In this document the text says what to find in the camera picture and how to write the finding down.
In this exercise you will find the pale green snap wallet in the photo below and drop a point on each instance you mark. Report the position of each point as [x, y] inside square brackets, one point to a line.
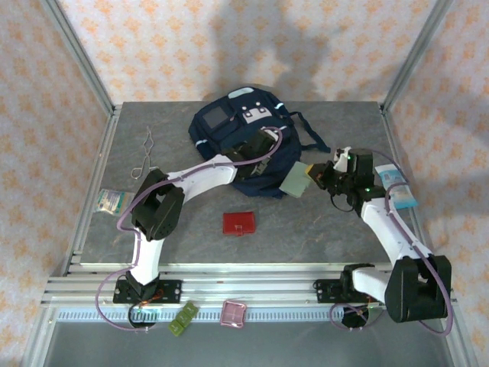
[294, 181]

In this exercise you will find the navy blue backpack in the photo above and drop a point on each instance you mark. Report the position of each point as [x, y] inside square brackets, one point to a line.
[208, 137]

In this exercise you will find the red snap wallet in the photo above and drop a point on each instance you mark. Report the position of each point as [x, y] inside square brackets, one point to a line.
[238, 222]

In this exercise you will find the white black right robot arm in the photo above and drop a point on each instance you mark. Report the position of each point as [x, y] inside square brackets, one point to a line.
[393, 229]

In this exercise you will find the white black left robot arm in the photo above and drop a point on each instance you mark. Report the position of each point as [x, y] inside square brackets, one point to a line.
[202, 176]

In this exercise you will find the blue white wet wipes pack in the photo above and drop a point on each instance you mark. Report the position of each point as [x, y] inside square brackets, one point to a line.
[393, 177]

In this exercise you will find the green white plastic packet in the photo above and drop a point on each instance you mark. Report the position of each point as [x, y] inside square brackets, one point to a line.
[112, 202]

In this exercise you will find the pink square box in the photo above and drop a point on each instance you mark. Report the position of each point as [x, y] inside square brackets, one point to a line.
[233, 314]

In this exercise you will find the olive green plastic block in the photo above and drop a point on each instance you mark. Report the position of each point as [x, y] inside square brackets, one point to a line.
[183, 319]

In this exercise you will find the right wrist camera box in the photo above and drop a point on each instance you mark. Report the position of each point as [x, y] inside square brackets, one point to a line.
[341, 158]

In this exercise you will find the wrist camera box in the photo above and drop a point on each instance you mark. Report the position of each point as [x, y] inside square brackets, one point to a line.
[273, 134]
[341, 158]

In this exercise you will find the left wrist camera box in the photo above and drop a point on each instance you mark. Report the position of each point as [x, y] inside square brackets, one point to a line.
[273, 134]

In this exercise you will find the aluminium table side rail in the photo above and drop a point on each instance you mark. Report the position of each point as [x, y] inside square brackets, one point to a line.
[105, 153]
[389, 130]

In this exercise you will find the aluminium rail beam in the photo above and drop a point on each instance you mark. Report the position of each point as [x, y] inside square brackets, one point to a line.
[248, 284]

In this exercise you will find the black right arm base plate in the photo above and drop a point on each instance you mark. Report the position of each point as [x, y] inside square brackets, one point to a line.
[324, 290]

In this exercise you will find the aluminium frame post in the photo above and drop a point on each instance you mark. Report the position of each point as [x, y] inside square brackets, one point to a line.
[82, 57]
[413, 57]

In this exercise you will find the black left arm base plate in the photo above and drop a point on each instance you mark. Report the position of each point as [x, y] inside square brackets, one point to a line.
[172, 290]

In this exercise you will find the aluminium frame leg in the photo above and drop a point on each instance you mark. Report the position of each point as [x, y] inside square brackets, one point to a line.
[38, 336]
[459, 353]

